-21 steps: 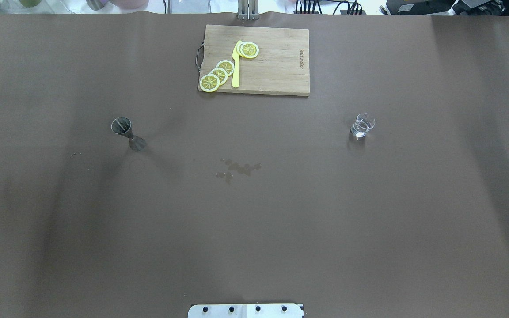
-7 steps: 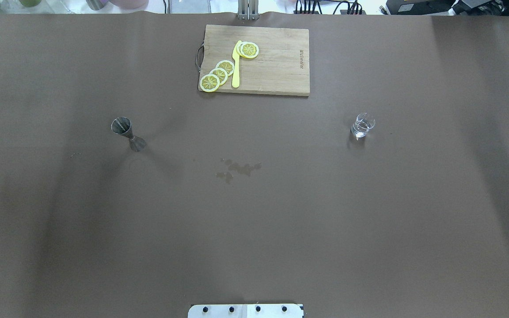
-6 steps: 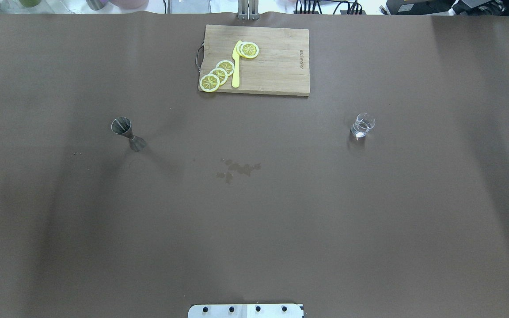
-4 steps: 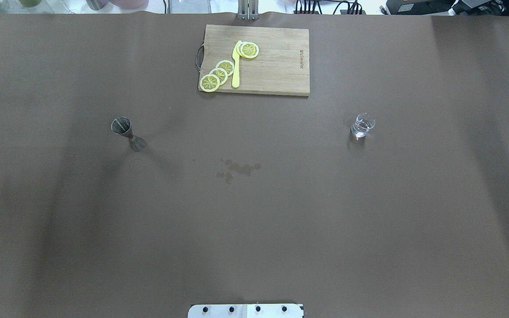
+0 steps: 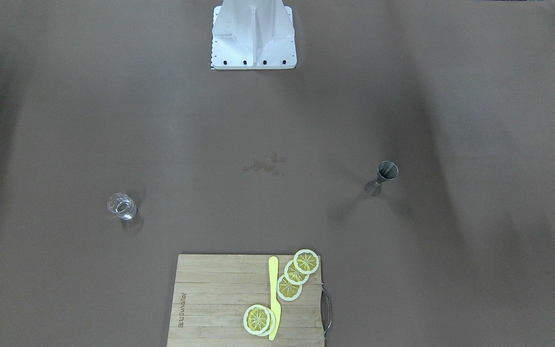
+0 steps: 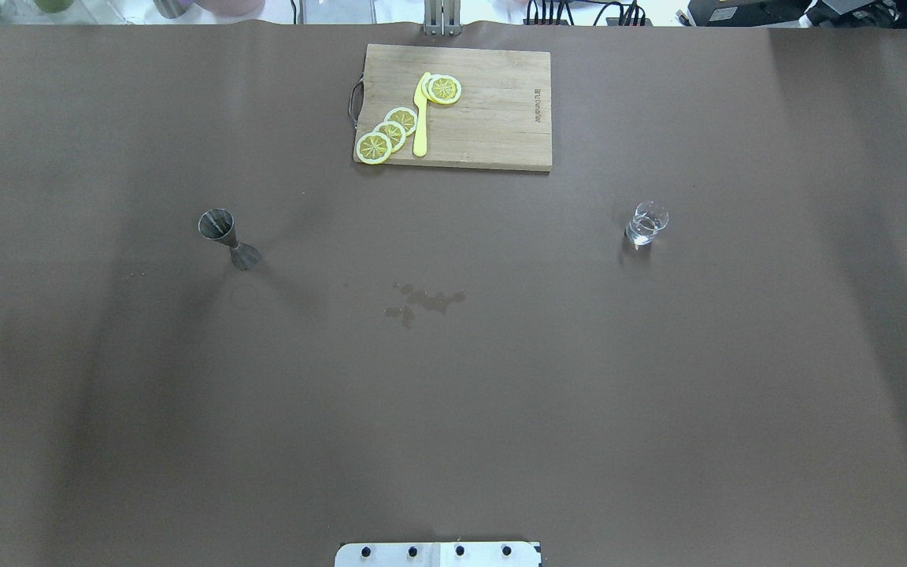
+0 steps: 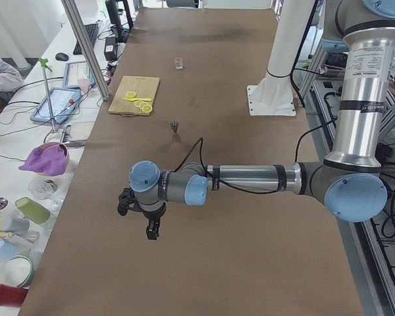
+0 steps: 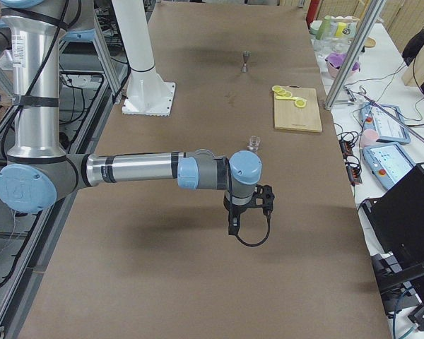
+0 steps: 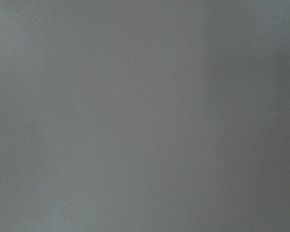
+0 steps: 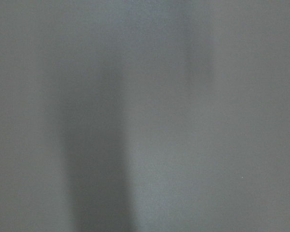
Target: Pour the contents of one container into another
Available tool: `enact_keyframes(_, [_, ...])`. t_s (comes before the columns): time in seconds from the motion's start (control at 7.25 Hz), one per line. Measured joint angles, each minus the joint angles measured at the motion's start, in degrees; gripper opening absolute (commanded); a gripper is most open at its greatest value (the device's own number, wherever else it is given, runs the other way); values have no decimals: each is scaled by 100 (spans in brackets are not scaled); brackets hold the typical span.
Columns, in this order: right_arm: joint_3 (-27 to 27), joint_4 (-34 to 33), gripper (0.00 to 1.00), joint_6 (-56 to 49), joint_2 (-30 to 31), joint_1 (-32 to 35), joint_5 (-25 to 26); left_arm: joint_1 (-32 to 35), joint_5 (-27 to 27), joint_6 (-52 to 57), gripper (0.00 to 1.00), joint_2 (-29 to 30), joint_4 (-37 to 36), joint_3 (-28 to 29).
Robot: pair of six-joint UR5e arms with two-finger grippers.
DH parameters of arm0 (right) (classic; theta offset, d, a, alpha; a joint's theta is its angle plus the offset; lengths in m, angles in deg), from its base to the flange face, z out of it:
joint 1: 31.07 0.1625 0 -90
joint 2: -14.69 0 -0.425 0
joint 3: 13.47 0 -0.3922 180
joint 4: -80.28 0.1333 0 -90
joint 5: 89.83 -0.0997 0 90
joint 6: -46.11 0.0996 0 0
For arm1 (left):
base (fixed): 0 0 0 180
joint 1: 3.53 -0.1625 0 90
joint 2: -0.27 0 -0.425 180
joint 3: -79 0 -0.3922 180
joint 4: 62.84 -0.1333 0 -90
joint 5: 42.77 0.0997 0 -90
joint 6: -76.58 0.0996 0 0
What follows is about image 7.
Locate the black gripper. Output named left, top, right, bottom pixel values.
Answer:
left=141, top=201, right=166, bottom=240

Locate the steel jigger measuring cup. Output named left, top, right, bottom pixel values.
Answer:
left=169, top=120, right=179, bottom=135

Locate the clear glass cup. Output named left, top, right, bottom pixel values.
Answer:
left=174, top=57, right=184, bottom=70

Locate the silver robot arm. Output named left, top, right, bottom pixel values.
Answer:
left=117, top=1, right=395, bottom=240

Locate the green plastic cup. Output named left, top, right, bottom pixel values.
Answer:
left=14, top=197, right=51, bottom=224

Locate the light blue cup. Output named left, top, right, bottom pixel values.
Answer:
left=0, top=239, right=19, bottom=263

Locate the pink plastic cup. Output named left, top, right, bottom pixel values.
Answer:
left=78, top=78, right=90, bottom=93

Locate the red cup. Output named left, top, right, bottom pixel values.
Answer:
left=0, top=284, right=28, bottom=307

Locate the clear wine glass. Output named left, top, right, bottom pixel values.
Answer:
left=28, top=179, right=64, bottom=211

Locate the lemon slice stack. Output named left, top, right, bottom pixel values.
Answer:
left=134, top=100, right=153, bottom=114

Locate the pink bowl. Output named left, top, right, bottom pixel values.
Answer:
left=36, top=142, right=70, bottom=176

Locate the purple cloth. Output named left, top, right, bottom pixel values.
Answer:
left=19, top=143, right=68, bottom=176

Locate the yellow plastic knife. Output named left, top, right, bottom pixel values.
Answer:
left=123, top=97, right=152, bottom=102

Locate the bamboo cutting board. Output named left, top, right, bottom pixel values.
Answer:
left=108, top=76, right=160, bottom=116

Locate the white green rimmed bowl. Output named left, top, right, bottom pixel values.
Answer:
left=0, top=255, right=35, bottom=288

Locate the near blue teach pendant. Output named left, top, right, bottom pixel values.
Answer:
left=30, top=88, right=82, bottom=124

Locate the blue teach pendant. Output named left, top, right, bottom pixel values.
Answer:
left=30, top=88, right=82, bottom=124
left=63, top=61, right=95, bottom=90

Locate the far blue teach pendant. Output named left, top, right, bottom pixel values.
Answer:
left=63, top=61, right=95, bottom=90

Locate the black power adapter box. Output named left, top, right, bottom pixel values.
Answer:
left=104, top=36, right=118, bottom=61

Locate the black computer mouse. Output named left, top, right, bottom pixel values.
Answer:
left=55, top=52, right=69, bottom=61

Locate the black keyboard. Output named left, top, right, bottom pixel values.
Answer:
left=72, top=23, right=100, bottom=55

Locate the seated person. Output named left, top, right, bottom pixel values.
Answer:
left=0, top=58, right=24, bottom=103

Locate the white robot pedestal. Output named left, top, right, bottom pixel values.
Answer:
left=247, top=0, right=316, bottom=117

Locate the green handled reacher grabber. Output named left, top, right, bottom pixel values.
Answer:
left=39, top=57, right=57, bottom=133

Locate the aluminium frame post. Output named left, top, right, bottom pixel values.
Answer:
left=61, top=0, right=110, bottom=101

